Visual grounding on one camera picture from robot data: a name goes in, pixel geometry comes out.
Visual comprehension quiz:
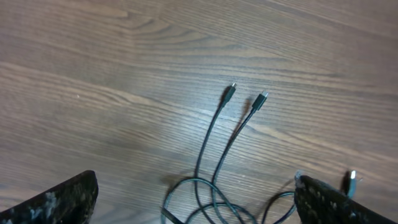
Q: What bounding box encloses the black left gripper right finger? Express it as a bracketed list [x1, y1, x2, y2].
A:
[294, 170, 395, 224]

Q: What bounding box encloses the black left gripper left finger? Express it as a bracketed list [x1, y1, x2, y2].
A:
[1, 170, 99, 224]

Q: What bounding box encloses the black cable bundle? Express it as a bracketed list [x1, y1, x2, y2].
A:
[160, 82, 259, 224]

